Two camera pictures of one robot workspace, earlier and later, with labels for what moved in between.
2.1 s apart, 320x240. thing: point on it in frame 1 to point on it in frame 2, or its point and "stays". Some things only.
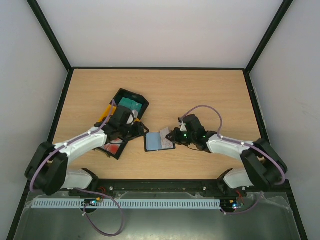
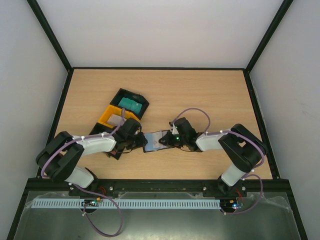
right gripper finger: (171, 136) to (165, 139)
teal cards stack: (129, 103) stays
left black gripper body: (128, 133) to (133, 143)
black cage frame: (42, 20) stays
